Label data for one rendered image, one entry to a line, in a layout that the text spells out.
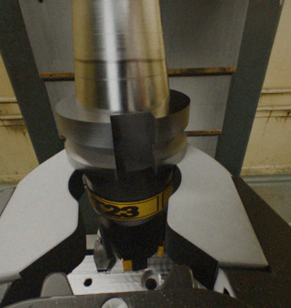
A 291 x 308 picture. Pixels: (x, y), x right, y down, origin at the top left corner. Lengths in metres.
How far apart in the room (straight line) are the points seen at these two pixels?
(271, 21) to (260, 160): 0.79
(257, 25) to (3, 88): 0.97
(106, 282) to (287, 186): 1.16
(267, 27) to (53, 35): 0.50
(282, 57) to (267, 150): 0.46
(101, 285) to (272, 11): 0.67
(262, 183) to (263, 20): 0.89
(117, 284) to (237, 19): 0.56
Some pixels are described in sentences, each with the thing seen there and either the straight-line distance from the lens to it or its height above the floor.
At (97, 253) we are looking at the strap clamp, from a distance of 0.39.
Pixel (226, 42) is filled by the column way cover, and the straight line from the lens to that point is 0.56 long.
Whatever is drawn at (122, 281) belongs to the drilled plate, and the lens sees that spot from 0.38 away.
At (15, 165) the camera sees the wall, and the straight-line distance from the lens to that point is 1.30.
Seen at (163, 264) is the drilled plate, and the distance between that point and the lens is 0.39.
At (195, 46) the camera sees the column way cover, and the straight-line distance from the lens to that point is 0.54.
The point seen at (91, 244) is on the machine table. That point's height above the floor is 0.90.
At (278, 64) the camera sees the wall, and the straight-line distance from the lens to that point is 1.09.
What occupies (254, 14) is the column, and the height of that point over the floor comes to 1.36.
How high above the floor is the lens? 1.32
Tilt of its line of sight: 30 degrees down
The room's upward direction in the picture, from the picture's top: 2 degrees counter-clockwise
